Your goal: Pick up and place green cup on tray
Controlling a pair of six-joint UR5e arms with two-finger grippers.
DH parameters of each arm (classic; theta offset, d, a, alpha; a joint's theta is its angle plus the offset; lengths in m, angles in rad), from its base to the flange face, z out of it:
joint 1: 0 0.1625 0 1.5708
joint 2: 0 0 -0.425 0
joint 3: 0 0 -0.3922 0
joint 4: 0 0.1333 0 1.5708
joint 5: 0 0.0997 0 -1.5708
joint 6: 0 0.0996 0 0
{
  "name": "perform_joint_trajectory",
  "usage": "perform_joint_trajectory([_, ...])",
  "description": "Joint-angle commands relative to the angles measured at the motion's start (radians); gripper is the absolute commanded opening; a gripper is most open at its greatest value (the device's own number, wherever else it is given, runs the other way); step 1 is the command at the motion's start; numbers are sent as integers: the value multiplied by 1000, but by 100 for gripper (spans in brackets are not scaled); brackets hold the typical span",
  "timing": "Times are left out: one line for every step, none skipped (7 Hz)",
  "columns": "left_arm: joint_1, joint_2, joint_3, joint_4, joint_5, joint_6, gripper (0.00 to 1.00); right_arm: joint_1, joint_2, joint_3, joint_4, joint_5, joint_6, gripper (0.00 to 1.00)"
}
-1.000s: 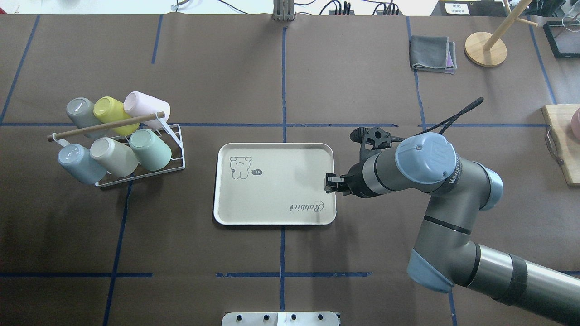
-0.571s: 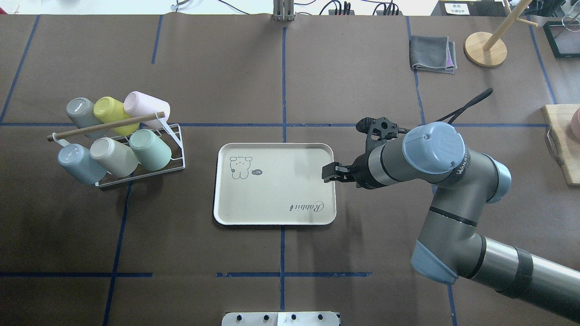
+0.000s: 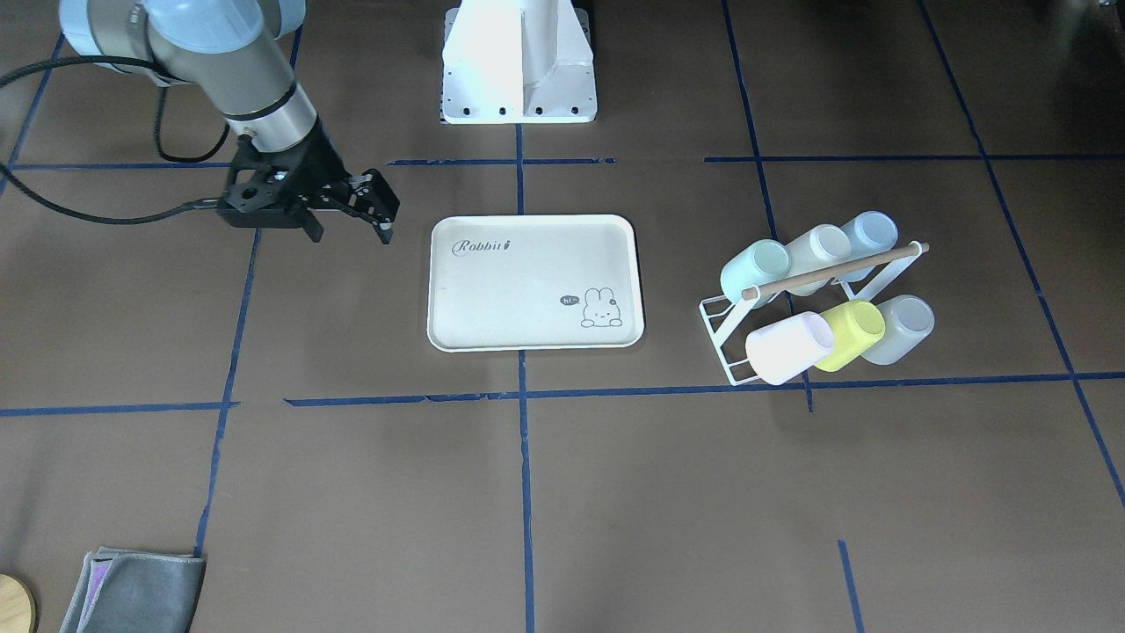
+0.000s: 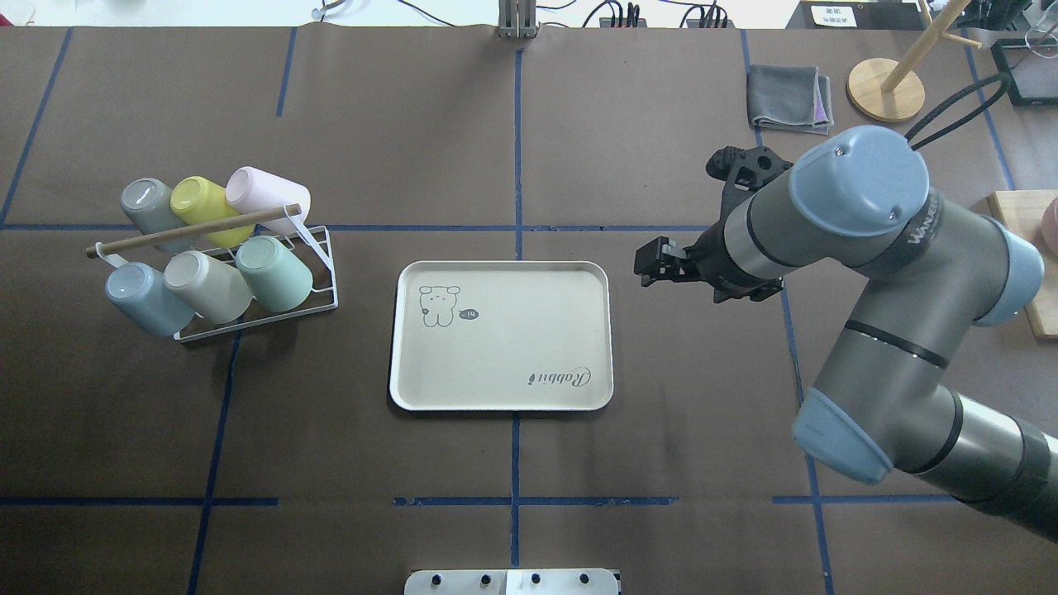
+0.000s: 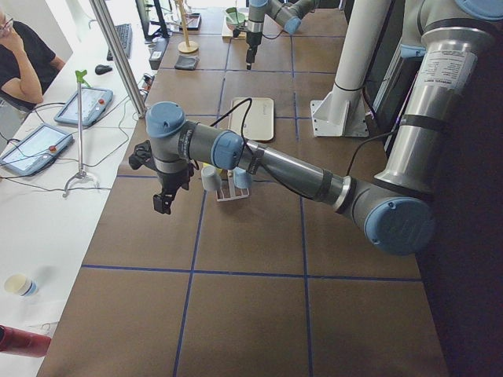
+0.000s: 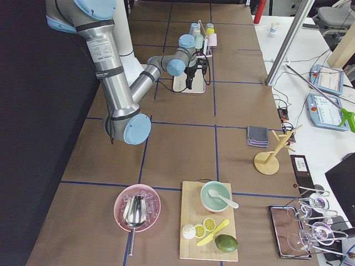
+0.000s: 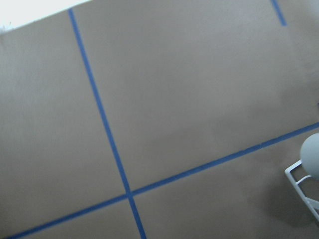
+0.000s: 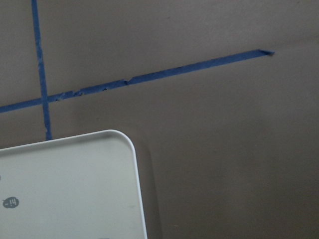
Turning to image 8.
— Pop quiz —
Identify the beige rabbit serving tray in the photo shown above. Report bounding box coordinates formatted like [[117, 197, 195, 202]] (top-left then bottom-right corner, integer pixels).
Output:
[[0, 130, 147, 239]]

